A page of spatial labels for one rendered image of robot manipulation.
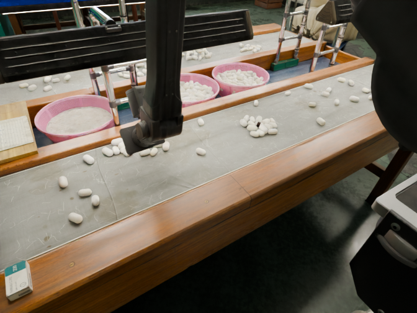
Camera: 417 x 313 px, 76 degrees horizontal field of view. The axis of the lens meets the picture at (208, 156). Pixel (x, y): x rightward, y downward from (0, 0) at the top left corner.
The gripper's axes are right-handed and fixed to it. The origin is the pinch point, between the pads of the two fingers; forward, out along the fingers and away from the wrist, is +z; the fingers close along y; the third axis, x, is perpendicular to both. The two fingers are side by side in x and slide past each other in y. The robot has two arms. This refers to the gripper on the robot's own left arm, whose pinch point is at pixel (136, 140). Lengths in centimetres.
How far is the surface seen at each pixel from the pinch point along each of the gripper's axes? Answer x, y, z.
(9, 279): 18.3, 33.5, -16.7
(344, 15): -20, -78, -18
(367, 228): 84, -114, 24
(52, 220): 12.5, 25.6, -3.2
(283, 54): -25, -103, 37
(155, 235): 22.0, 7.0, -18.4
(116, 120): -9.0, 0.8, 14.9
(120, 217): 17.1, 11.6, -8.8
